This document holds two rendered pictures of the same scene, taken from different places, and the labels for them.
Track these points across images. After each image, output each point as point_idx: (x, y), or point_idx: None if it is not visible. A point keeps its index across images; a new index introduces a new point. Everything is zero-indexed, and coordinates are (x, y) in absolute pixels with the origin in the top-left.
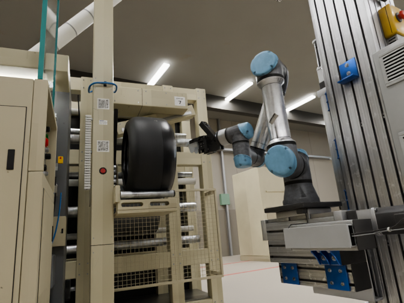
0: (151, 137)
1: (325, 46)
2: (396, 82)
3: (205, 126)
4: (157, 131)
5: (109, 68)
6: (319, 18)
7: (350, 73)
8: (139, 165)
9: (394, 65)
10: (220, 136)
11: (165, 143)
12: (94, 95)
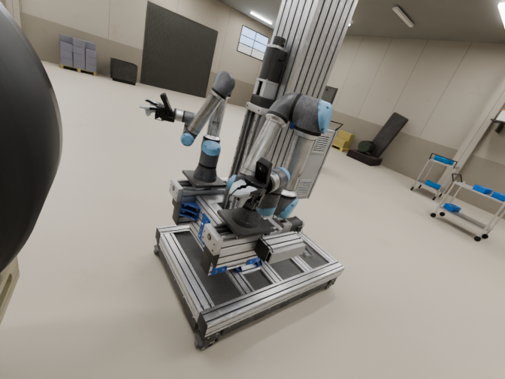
0: (44, 118)
1: (297, 84)
2: (314, 153)
3: (270, 171)
4: (37, 76)
5: None
6: (309, 50)
7: None
8: (17, 249)
9: (319, 144)
10: (276, 188)
11: (60, 127)
12: None
